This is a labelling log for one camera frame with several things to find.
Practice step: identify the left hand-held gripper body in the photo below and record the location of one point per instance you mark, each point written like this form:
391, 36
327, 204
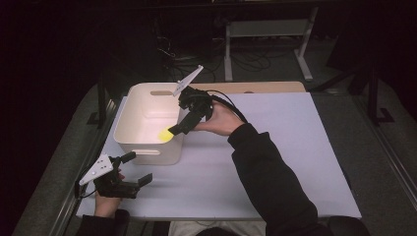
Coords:
113, 189

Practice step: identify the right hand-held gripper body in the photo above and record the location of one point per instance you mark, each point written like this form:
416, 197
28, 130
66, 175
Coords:
196, 101

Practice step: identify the yellow shuttlecock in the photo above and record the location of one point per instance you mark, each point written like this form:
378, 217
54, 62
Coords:
164, 136

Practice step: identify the white plastic storage bin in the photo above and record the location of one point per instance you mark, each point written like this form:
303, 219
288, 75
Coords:
144, 124

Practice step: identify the person's left hand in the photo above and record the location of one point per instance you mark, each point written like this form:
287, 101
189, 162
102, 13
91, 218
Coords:
106, 206

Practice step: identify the person's right hand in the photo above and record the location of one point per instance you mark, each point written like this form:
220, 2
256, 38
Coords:
223, 121

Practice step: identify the white table cover sheet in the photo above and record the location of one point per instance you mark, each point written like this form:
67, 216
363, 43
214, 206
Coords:
203, 183

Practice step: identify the black metal stand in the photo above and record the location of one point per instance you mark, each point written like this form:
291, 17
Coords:
102, 101
375, 95

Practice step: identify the person's torso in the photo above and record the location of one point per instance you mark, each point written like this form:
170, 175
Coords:
216, 228

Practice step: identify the white metal desk frame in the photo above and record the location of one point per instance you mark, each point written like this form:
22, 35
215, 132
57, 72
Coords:
267, 28

